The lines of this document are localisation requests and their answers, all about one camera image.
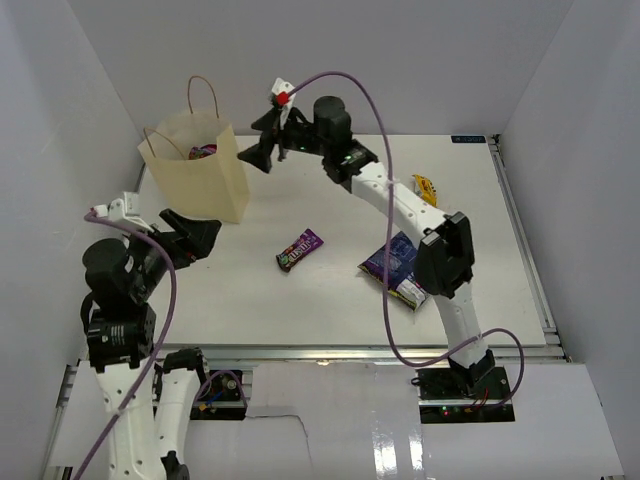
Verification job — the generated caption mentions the brown purple M&M's packet right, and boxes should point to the brown purple M&M's packet right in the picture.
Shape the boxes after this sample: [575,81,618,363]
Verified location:
[275,228,324,273]

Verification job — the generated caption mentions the small yellow snack packet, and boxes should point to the small yellow snack packet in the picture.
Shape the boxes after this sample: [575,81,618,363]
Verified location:
[412,174,438,207]

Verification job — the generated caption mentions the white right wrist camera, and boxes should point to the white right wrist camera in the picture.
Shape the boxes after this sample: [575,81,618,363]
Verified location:
[271,77,296,129]

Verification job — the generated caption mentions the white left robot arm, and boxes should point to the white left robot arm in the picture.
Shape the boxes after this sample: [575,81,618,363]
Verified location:
[75,199,222,479]

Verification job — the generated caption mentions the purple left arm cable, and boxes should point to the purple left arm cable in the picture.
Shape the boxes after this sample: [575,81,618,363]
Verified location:
[72,209,248,480]

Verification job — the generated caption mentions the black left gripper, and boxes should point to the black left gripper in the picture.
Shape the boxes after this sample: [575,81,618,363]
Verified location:
[122,207,220,299]

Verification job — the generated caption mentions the cream paper bag with handles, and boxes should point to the cream paper bag with handles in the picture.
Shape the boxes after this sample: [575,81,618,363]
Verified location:
[138,75,250,224]

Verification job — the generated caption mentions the large dark blue candy bag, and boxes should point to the large dark blue candy bag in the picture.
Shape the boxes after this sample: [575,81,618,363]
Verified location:
[358,232,429,311]

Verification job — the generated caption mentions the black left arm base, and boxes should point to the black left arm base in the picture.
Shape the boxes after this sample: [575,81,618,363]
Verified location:
[190,370,246,421]

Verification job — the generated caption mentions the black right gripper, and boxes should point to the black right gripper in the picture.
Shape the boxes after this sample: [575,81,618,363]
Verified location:
[239,106,332,172]

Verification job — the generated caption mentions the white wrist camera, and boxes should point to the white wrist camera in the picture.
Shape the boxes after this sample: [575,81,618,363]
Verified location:
[90,192,152,232]
[271,77,296,129]

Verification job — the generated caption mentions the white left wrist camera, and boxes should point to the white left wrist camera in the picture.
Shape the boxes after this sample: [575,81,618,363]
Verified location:
[90,192,152,232]

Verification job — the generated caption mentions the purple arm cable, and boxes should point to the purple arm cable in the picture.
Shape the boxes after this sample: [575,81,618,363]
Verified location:
[287,72,526,409]
[72,209,248,480]

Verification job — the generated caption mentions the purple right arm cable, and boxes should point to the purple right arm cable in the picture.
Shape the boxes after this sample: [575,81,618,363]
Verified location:
[287,72,526,409]

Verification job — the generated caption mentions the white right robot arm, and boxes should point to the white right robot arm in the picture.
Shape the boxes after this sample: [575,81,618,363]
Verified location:
[238,93,495,399]

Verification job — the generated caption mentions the purple Fox's berries bag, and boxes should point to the purple Fox's berries bag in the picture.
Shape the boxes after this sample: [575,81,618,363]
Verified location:
[188,144,217,160]

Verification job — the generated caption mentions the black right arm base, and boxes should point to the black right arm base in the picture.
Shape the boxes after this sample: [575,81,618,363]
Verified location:
[411,367,515,425]

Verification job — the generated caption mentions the aluminium front rail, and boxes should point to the aluminium front rail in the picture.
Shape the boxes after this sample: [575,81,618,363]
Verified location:
[149,344,566,362]

